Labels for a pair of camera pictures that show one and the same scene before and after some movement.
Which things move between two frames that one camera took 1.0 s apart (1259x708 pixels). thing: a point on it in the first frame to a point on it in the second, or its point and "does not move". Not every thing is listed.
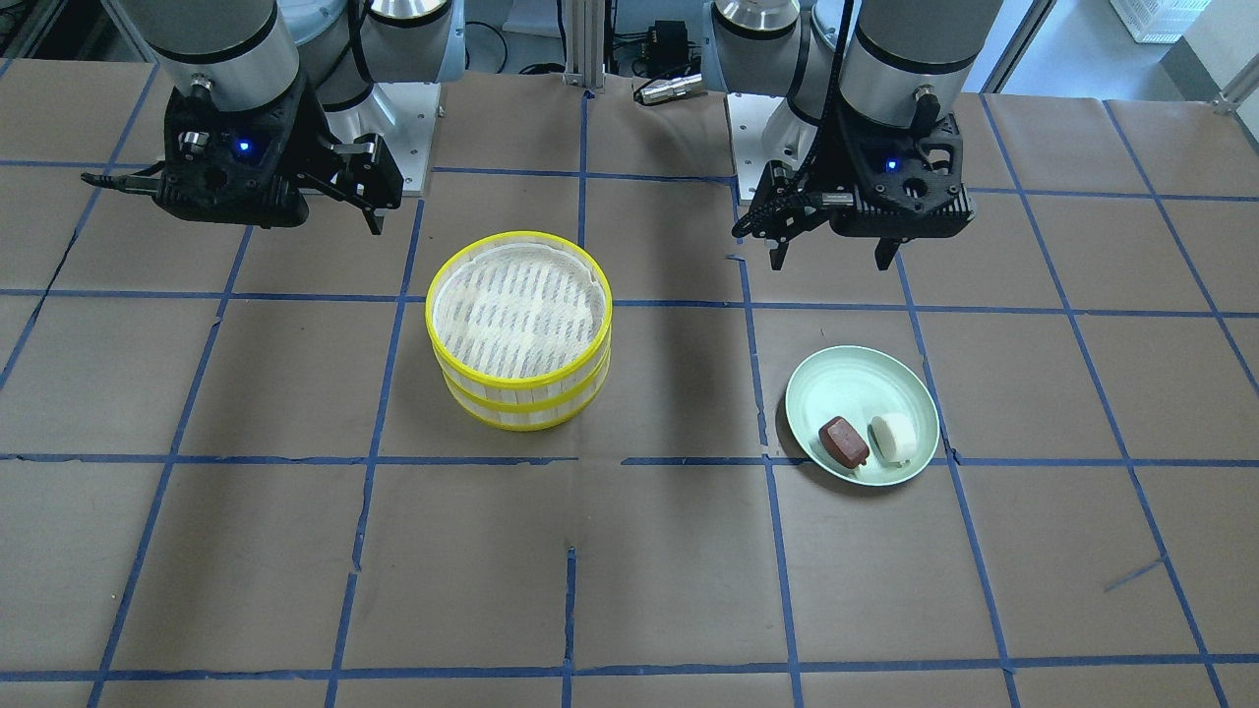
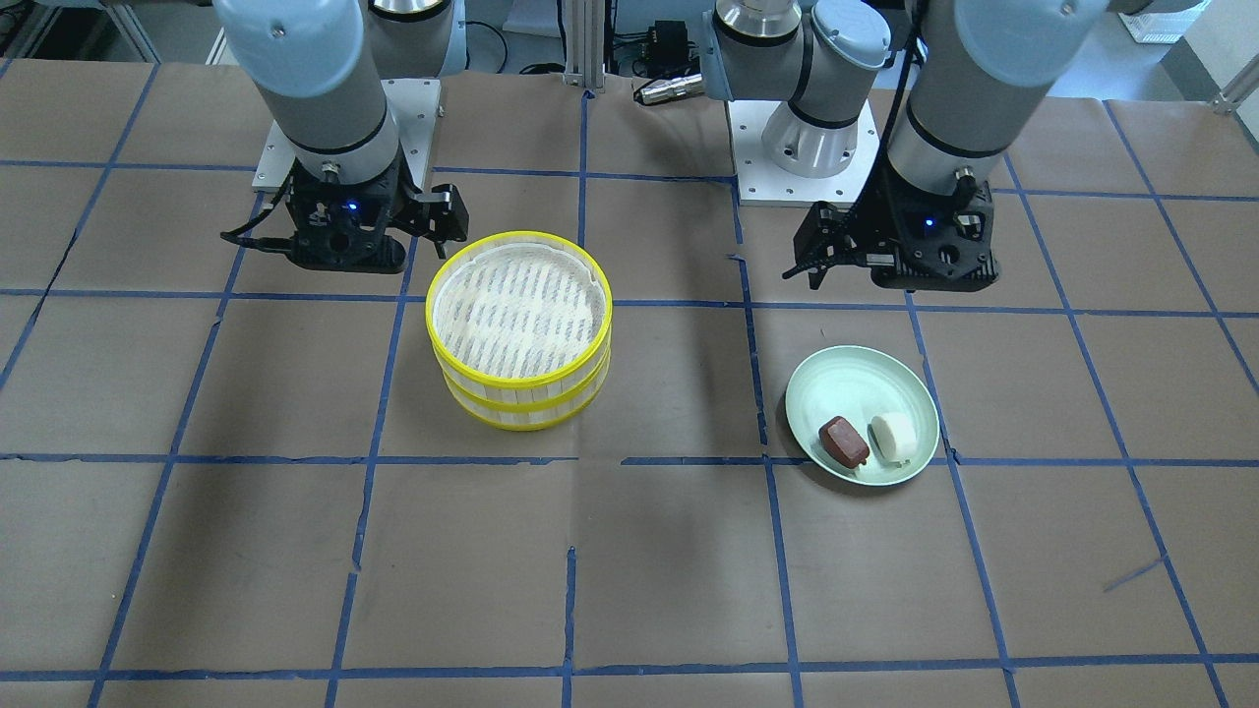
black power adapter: x=668 y=43 does not move
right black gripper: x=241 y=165 to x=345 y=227
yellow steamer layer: x=519 y=312 does not move
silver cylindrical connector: x=671 y=87 does not move
